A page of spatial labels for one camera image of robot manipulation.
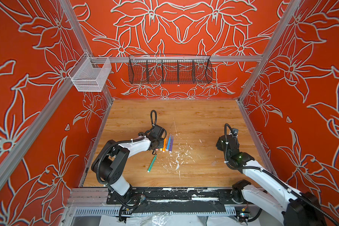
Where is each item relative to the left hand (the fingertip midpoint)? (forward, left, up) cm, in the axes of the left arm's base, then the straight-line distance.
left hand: (159, 142), depth 93 cm
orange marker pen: (-2, -4, -1) cm, 4 cm away
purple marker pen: (-2, -8, -1) cm, 9 cm away
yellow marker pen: (-5, -2, 0) cm, 5 cm away
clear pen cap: (-12, -35, 0) cm, 37 cm away
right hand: (0, -40, +9) cm, 41 cm away
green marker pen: (-14, +3, -1) cm, 15 cm away
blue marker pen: (-1, -6, 0) cm, 6 cm away
